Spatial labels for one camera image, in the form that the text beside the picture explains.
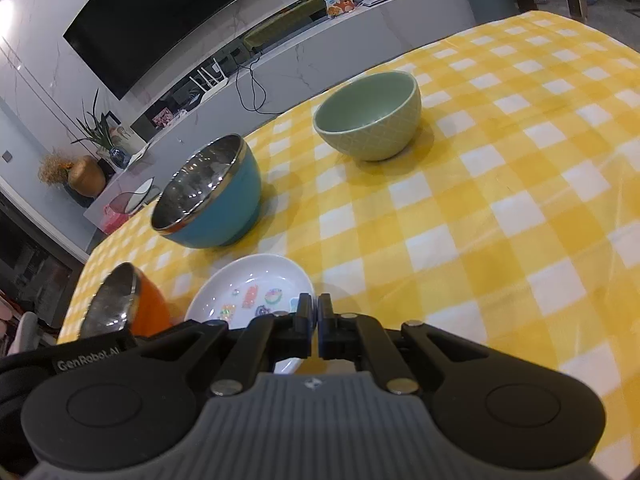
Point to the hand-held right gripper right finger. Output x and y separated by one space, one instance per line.
326 317

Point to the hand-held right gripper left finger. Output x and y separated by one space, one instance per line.
303 317

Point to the small white sticker plate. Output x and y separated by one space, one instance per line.
240 275

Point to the orange steel bowl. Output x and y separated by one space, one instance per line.
150 310

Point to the blue steel bowl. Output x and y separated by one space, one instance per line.
220 210

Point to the green ceramic bowl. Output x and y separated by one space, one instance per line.
370 135

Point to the pink desk chair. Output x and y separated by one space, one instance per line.
20 330

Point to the pink plastic box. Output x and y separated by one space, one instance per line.
115 220

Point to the white and dark baby seat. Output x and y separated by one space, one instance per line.
140 195

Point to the gold vase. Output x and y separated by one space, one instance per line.
87 176

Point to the dried flowers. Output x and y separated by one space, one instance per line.
55 169

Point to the blue glass vase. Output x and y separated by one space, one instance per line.
120 157

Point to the yellow checked tablecloth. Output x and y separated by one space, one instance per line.
500 210

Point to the green long-leaf plant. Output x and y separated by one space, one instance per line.
97 127

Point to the white router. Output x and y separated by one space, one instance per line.
217 90

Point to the white marble TV console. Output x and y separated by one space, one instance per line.
310 60

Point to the long green bar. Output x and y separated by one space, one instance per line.
280 22

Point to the flat book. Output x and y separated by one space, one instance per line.
376 1

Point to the black television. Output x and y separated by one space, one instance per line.
150 25

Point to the beige space heater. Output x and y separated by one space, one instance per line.
576 0

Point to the photo frame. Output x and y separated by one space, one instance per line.
163 118

